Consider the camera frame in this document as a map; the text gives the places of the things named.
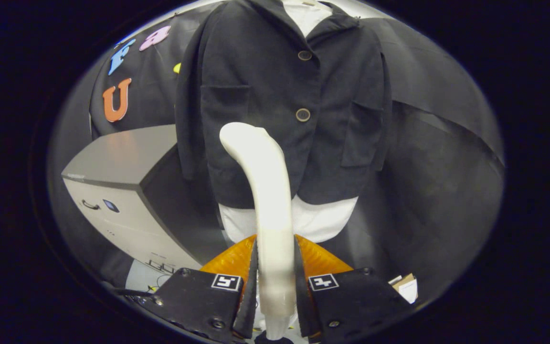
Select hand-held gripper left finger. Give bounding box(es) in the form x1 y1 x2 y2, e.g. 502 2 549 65
132 234 259 342

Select cardboard box with paper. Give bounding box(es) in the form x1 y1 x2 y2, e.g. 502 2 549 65
389 273 419 304

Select black button jacket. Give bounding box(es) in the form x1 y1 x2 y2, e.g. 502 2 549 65
175 0 392 210

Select white garment steamer with hose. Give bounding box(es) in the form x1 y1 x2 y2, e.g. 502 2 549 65
219 122 297 341

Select black backdrop cloth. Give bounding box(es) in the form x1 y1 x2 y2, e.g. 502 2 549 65
48 0 505 306

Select grey drawer cabinet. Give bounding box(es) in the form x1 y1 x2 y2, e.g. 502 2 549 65
61 124 230 273

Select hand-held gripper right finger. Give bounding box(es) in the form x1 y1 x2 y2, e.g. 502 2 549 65
294 234 414 341

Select white mannequin torso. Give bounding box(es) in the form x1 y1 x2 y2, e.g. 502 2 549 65
218 0 359 244

